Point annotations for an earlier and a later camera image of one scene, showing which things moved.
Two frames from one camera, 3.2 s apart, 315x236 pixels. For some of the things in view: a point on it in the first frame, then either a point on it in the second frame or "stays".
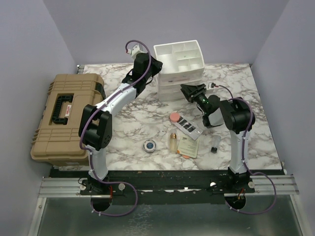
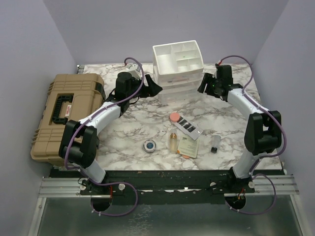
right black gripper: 187,90 to 207,79
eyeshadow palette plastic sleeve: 189,128 stays
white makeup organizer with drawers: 182,63 stays
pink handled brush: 179,80 stays
